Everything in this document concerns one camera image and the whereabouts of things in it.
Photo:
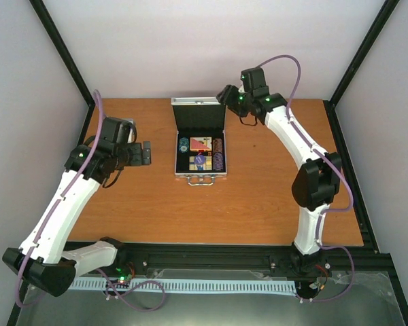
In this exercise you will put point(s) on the light blue cable duct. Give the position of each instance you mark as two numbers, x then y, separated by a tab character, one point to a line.
191	286

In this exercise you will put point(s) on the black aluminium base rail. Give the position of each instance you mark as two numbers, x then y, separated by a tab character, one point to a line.
273	260

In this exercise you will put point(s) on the blue playing card box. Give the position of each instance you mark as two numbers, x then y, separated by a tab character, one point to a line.
206	166

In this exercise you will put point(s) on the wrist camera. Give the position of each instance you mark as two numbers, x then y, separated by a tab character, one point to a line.
254	82
115	130

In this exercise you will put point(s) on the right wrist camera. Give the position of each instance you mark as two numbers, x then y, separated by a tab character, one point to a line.
254	82

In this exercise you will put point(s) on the right black frame post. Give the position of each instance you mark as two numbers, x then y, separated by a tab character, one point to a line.
367	43

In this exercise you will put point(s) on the red playing card deck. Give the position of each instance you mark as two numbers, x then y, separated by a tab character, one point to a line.
200	144

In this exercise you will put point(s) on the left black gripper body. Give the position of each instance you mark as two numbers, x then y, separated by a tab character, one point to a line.
133	160

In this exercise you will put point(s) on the purple dealer button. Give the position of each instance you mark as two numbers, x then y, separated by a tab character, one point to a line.
199	160

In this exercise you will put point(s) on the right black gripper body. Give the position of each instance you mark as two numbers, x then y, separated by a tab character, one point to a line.
245	100

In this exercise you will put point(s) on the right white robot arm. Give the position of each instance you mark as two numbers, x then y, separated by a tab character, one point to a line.
316	182

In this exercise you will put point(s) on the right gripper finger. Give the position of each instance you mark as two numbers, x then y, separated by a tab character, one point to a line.
229	95
237	109

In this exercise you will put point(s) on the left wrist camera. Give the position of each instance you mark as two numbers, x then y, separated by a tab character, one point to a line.
115	130

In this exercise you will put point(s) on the brown poker chip stack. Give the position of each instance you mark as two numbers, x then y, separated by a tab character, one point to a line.
217	146

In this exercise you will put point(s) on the electronics board with led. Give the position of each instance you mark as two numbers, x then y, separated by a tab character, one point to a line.
126	275

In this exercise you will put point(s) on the purple poker chip stack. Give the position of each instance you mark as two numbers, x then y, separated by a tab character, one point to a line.
218	161

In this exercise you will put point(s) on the aluminium poker case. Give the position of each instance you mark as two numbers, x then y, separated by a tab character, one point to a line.
198	117

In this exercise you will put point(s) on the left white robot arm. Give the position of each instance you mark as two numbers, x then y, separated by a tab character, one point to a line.
41	259

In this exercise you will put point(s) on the left black frame post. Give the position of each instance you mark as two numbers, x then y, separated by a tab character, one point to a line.
62	49

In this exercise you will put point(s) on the teal poker chip stack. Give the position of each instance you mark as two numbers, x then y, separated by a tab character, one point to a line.
184	141
183	148

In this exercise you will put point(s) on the black frame post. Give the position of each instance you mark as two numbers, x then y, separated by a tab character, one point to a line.
62	49
367	43

